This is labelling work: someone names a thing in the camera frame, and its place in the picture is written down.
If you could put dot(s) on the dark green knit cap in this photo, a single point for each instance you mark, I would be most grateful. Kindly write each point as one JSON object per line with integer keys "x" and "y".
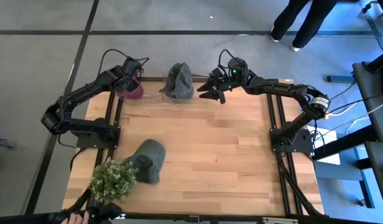
{"x": 149, "y": 158}

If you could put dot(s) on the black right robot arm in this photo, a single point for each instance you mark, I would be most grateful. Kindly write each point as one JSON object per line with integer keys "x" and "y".
{"x": 284, "y": 90}

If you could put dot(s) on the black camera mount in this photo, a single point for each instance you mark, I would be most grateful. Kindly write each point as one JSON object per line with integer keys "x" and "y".
{"x": 99, "y": 211}

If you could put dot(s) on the person's hand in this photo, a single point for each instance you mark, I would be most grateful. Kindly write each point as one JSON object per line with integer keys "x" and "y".
{"x": 75, "y": 218}

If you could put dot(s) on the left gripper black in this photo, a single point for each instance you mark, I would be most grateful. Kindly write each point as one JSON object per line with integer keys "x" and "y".
{"x": 131, "y": 70}

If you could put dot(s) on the grey knit cap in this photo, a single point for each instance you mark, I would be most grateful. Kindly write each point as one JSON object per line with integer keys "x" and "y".
{"x": 179, "y": 82}

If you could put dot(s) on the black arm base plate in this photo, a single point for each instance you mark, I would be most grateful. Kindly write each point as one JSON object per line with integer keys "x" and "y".
{"x": 300, "y": 144}
{"x": 99, "y": 143}

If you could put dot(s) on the small artificial green plant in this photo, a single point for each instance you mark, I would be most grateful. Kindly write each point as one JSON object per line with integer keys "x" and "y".
{"x": 112, "y": 180}

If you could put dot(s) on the standing person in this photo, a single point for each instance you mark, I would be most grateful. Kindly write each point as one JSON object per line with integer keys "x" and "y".
{"x": 306, "y": 21}

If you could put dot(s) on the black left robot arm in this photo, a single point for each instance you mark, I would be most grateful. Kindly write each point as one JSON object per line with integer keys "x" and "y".
{"x": 82, "y": 93}

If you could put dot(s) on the clear plastic container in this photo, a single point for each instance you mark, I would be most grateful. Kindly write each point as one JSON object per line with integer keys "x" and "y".
{"x": 154, "y": 93}

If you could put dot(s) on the black aluminium table rail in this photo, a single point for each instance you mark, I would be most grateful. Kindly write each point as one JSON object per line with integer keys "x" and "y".
{"x": 283, "y": 180}
{"x": 109, "y": 105}
{"x": 271, "y": 109}
{"x": 119, "y": 109}

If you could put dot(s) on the black diagonal frame strut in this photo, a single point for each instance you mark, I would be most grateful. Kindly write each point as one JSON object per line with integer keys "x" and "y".
{"x": 301, "y": 194}

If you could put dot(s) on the maroon knit cap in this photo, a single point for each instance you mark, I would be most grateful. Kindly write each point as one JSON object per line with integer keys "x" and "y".
{"x": 135, "y": 93}

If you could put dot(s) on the black front frame bar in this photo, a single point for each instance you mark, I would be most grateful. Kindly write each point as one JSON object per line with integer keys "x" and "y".
{"x": 210, "y": 217}

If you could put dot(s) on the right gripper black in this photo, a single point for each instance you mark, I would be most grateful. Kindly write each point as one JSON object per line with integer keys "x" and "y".
{"x": 224, "y": 81}

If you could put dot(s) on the white box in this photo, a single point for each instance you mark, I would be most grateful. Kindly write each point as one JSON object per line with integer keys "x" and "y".
{"x": 328, "y": 155}

